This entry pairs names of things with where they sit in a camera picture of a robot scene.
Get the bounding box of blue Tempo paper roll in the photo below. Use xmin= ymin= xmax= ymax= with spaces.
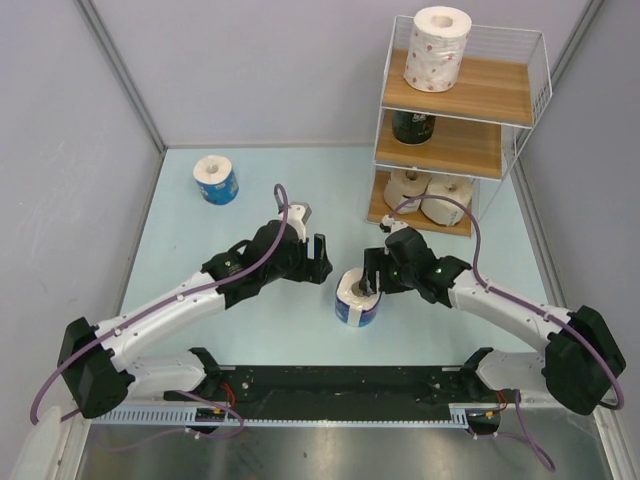
xmin=335 ymin=267 xmax=382 ymax=328

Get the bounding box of cream paper roll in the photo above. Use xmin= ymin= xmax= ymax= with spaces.
xmin=420 ymin=174 xmax=473 ymax=226

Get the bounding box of brown paper roll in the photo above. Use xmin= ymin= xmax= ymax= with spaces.
xmin=383 ymin=169 xmax=431 ymax=214

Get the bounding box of white wire wooden shelf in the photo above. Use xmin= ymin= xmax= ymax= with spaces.
xmin=366 ymin=15 xmax=552 ymax=223

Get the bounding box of light blue paper roll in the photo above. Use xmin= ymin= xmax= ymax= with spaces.
xmin=193 ymin=155 xmax=239 ymax=206

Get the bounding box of dark green paper roll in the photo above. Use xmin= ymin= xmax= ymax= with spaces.
xmin=392 ymin=111 xmax=436 ymax=145

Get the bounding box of floral white paper roll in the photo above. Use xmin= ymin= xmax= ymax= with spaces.
xmin=403 ymin=6 xmax=472 ymax=93

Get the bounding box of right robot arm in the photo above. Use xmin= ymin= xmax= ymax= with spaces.
xmin=360 ymin=226 xmax=626 ymax=415

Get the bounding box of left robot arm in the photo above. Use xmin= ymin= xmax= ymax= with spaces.
xmin=58 ymin=220 xmax=332 ymax=419

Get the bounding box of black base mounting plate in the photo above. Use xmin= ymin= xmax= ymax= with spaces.
xmin=164 ymin=364 xmax=521 ymax=424

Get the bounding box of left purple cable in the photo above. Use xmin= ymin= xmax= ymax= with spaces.
xmin=29 ymin=183 xmax=291 ymax=451

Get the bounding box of purple cable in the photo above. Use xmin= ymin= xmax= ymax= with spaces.
xmin=29 ymin=183 xmax=291 ymax=451
xmin=387 ymin=195 xmax=625 ymax=471

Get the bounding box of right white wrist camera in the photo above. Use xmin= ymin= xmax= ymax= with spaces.
xmin=379 ymin=215 xmax=408 ymax=235

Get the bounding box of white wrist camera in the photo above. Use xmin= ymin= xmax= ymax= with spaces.
xmin=279 ymin=202 xmax=312 ymax=242
xmin=379 ymin=215 xmax=408 ymax=235

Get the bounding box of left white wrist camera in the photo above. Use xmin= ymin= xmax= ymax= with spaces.
xmin=279 ymin=202 xmax=312 ymax=242

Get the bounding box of white slotted cable duct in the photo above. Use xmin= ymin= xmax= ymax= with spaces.
xmin=93 ymin=403 xmax=469 ymax=429

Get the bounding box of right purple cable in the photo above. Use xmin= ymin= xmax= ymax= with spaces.
xmin=387 ymin=195 xmax=625 ymax=471

